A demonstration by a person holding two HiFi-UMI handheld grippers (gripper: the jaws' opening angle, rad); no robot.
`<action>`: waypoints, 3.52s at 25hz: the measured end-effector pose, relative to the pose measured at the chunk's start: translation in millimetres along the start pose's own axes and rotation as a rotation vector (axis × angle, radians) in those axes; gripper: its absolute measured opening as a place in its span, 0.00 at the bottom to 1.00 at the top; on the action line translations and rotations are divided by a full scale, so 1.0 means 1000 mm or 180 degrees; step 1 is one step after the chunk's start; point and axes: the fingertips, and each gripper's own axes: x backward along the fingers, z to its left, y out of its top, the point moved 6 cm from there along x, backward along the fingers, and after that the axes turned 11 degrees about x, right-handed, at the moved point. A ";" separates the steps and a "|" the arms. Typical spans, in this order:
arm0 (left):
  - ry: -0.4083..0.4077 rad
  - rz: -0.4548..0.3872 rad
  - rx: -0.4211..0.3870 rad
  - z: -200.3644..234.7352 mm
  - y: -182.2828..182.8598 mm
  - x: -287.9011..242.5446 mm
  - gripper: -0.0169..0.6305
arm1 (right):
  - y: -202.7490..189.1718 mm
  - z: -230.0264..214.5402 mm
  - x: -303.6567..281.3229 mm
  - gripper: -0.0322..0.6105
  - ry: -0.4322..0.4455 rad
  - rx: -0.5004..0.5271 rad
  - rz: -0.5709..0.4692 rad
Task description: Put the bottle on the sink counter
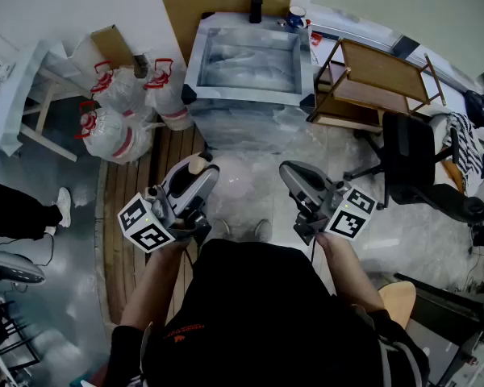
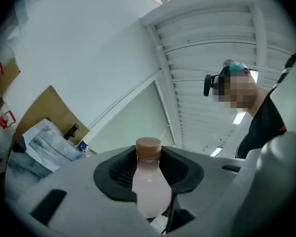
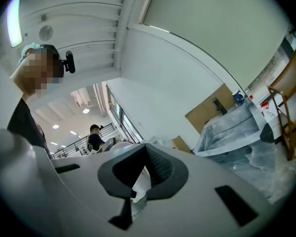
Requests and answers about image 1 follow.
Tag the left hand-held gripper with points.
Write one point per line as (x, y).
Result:
(145, 224)

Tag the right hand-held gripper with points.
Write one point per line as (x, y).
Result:
(349, 220)

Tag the person's right forearm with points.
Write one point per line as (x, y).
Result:
(349, 272)

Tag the person's left forearm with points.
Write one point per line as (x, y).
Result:
(157, 280)

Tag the person's left shoe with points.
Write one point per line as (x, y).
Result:
(221, 229)

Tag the person's shoe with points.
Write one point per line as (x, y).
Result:
(263, 230)
(63, 206)
(221, 229)

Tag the person's right shoe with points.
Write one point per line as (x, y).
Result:
(263, 230)

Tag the wooden slatted floor platform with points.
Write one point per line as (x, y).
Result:
(123, 236)

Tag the clear plastic storage tub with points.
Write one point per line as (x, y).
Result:
(242, 95)

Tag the black office chair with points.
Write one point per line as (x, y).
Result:
(411, 155)

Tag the wooden shelf cart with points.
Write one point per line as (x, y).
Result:
(379, 75)

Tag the person's black shirt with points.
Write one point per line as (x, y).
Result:
(266, 317)

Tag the wooden stool seat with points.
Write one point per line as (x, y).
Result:
(399, 300)

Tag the flat cardboard box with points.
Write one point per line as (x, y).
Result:
(111, 42)

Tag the blue patterned mug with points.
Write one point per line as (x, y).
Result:
(295, 17)

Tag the black white striped cloth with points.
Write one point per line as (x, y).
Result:
(466, 147)

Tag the black faucet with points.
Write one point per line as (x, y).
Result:
(256, 6)

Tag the black bag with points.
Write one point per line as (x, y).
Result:
(478, 109)

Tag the black metal rack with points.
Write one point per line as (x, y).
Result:
(8, 329)

